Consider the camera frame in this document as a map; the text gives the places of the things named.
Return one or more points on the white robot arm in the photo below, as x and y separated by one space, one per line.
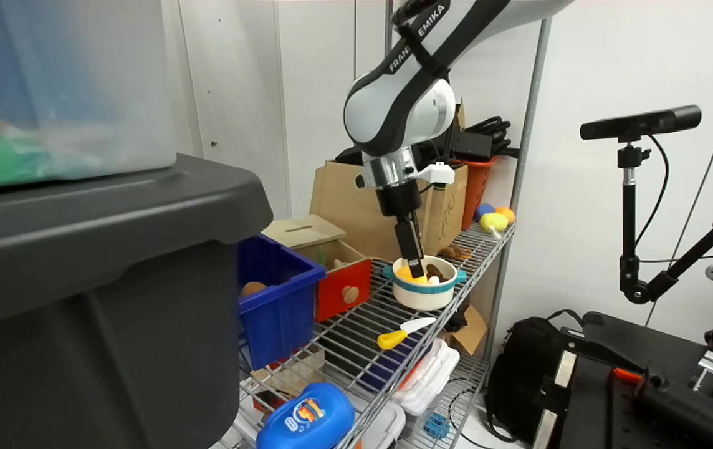
406 98

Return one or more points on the large dark grey storage tote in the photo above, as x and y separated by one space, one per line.
117 309

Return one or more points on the white plastic container lower shelf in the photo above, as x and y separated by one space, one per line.
426 377

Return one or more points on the blue plastic lunch case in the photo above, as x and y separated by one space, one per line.
320 417

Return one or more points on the black perforated table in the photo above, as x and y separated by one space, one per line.
611 416

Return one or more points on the blue plastic bin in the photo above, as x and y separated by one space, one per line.
279 317

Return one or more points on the yellow round plush toy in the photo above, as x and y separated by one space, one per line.
404 276

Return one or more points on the orange plastic container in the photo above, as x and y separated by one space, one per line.
474 188

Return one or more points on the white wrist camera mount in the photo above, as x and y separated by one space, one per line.
436 174

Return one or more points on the brown plush toy in bowl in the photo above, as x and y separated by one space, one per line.
431 271

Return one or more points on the yellow handled toy knife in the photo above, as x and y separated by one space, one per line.
395 337

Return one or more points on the clear plastic storage bin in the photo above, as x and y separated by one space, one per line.
84 92

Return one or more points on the wooden box with red drawer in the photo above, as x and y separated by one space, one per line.
348 274

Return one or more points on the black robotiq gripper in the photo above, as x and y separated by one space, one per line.
403 203

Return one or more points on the yellow and blue toy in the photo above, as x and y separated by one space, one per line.
494 220

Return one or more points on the orange black clamp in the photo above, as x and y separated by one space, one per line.
637 377

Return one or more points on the large cardboard box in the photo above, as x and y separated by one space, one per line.
354 210

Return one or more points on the white bowl with teal rim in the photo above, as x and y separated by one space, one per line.
431 296

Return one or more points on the black backpack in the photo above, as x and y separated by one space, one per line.
521 396

